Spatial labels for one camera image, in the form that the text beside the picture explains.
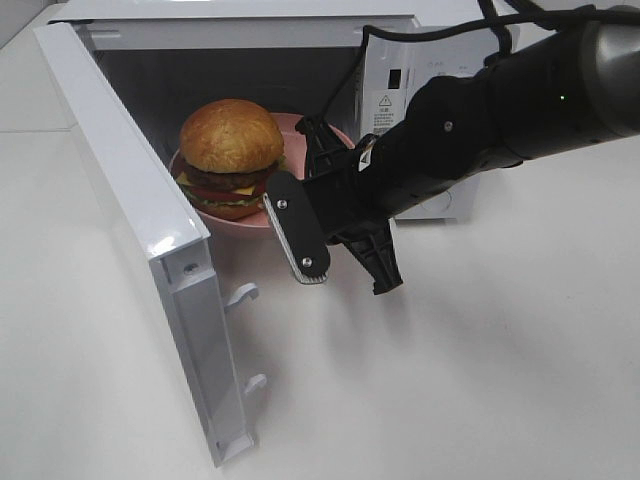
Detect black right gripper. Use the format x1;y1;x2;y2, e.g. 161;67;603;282
295;116;425;295

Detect pink plate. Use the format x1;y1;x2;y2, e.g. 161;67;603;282
169;112;357;240

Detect round white door button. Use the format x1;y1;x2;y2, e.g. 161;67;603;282
421;191;452;216

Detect burger with sesame bun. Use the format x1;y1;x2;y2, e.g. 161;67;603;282
170;99;284;221

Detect white microwave door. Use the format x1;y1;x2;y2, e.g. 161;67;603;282
35;23;266;466

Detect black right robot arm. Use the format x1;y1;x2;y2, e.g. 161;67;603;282
290;1;639;294

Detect white warning label sticker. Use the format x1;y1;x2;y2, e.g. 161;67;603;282
369;89;406;135

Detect white microwave oven body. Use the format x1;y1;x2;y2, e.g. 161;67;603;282
48;0;521;226

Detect wrist camera mount plate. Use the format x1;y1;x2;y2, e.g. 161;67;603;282
263;171;331;285

